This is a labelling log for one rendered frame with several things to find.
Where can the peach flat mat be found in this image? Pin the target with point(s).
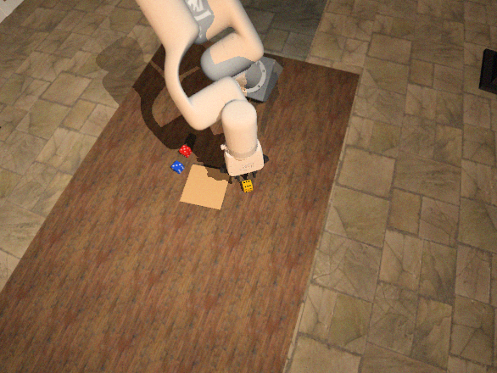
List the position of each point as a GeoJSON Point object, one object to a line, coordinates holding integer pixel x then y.
{"type": "Point", "coordinates": [205, 186]}

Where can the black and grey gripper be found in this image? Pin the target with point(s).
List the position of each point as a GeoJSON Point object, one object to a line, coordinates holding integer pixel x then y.
{"type": "Point", "coordinates": [235, 167]}

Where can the blue die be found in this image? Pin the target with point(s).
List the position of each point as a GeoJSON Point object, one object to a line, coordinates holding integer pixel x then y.
{"type": "Point", "coordinates": [178, 167]}

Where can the red die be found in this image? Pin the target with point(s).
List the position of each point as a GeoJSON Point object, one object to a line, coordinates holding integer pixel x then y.
{"type": "Point", "coordinates": [185, 151]}

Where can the yellow die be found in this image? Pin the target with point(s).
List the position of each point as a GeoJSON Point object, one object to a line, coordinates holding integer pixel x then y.
{"type": "Point", "coordinates": [247, 186]}

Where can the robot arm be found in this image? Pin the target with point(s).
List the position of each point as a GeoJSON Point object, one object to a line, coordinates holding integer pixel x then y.
{"type": "Point", "coordinates": [174, 24]}

